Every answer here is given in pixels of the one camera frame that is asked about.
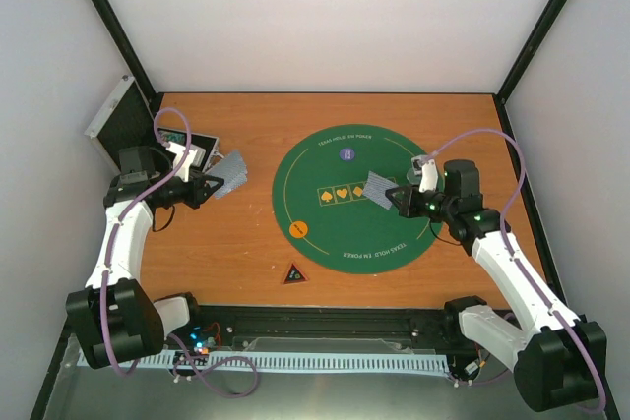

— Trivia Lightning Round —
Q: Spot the split-off playing card stack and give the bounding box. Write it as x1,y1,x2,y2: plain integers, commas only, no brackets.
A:
362,171,398,210

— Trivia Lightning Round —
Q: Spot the blue playing card deck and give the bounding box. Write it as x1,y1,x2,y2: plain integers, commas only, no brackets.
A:
210,150,248,199

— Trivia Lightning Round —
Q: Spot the blue big blind button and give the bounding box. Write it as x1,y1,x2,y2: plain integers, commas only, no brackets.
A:
339,148,356,162

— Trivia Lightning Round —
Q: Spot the orange small blind button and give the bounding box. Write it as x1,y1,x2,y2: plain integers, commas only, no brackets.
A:
288,220,309,239

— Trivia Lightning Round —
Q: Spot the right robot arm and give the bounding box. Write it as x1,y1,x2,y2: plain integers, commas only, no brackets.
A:
385,155,606,413

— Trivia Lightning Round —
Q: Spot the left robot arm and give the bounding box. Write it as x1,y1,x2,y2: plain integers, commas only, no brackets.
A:
65,142,224,369

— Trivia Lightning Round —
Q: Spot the far poker chip stack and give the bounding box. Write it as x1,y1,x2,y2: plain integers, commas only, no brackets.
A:
158,129,187,146

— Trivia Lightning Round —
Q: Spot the round green poker mat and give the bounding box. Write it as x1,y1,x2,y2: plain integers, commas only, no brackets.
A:
272,124,442,274

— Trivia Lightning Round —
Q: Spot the aluminium poker chip case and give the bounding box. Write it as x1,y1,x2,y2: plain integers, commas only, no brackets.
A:
85,75,221,174

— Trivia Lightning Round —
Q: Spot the red black triangular all-in marker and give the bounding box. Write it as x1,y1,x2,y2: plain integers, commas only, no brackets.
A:
282,262,309,285

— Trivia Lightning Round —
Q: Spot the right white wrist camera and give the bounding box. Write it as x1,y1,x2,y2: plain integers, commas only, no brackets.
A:
411,155,439,191

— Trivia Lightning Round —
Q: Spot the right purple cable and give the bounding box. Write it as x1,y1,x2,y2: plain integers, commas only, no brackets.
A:
422,128,609,415

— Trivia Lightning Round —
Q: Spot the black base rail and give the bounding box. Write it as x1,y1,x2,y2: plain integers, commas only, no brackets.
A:
175,306,474,353

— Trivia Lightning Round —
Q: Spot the left black frame post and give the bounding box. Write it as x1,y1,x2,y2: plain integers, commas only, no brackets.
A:
91,0,157,101

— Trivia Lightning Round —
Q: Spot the black frame post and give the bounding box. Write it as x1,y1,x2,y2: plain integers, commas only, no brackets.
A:
496,0,568,105
91,0,157,101

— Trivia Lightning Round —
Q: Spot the light blue cable duct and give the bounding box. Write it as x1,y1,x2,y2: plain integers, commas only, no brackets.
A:
73,340,451,375

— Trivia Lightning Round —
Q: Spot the right black frame post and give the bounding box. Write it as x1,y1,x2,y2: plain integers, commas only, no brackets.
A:
496,0,568,105

